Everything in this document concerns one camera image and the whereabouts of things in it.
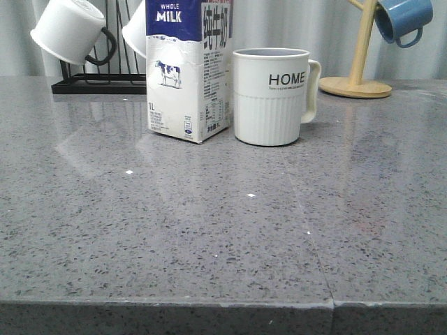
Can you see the blue white milk carton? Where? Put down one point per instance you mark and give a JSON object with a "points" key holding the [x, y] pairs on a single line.
{"points": [[188, 49]]}

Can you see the white HOME mug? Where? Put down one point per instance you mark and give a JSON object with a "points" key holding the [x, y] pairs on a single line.
{"points": [[275, 92]]}

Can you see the wooden mug tree stand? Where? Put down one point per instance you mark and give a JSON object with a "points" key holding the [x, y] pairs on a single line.
{"points": [[354, 86]]}

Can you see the white enamel mug right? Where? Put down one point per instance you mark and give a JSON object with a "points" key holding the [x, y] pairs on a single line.
{"points": [[134, 32]]}

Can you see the white enamel mug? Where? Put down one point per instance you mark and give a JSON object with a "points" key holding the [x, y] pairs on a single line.
{"points": [[69, 31], [134, 32]]}

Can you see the white enamel mug left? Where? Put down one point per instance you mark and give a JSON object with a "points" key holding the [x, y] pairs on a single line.
{"points": [[69, 31]]}

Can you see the blue enamel mug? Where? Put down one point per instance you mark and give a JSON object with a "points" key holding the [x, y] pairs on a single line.
{"points": [[402, 21]]}

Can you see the black wire mug rack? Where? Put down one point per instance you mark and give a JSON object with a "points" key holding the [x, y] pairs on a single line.
{"points": [[123, 74]]}

